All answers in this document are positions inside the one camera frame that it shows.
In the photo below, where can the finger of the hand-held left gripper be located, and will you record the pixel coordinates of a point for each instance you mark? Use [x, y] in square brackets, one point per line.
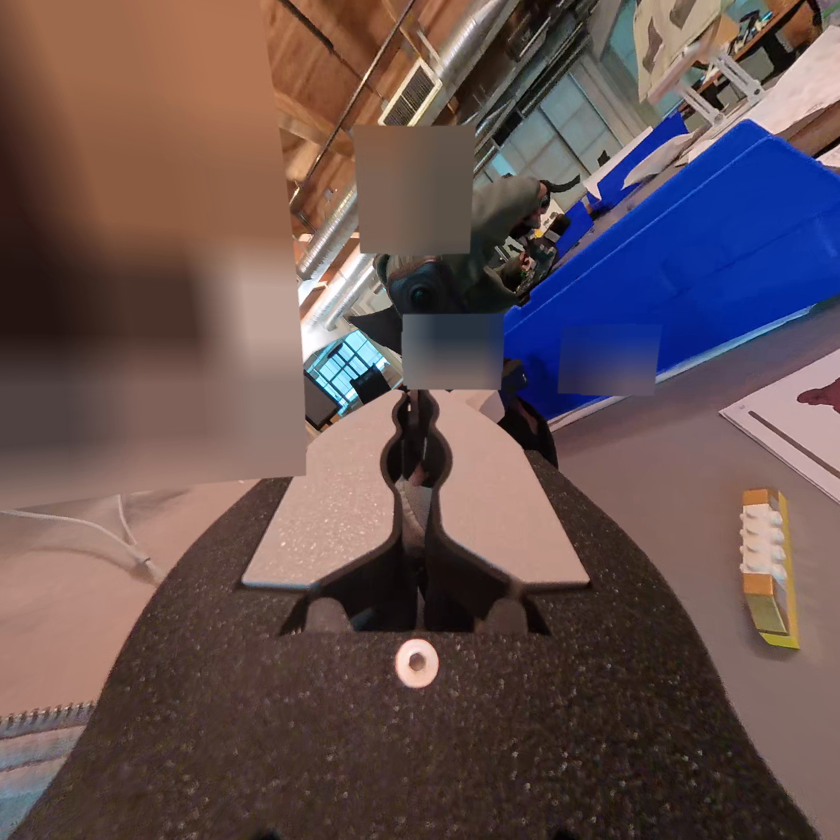
[479, 404]

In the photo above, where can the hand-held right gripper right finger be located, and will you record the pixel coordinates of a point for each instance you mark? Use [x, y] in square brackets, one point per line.
[505, 519]

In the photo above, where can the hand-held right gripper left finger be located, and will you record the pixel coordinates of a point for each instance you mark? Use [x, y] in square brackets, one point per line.
[328, 519]

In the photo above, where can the white yellow brick strip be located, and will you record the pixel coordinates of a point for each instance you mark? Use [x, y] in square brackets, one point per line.
[768, 565]

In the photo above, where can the factory style window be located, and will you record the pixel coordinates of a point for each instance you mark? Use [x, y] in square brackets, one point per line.
[348, 374]

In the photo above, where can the blue plastic bin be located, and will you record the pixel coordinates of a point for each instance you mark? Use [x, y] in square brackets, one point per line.
[630, 164]
[709, 250]

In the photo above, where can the white instruction booklet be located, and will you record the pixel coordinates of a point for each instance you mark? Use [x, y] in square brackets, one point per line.
[801, 420]

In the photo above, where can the white printed board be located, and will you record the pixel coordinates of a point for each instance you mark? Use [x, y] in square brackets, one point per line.
[676, 40]

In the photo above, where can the metal ventilation duct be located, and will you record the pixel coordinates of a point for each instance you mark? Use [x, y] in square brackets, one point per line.
[446, 53]

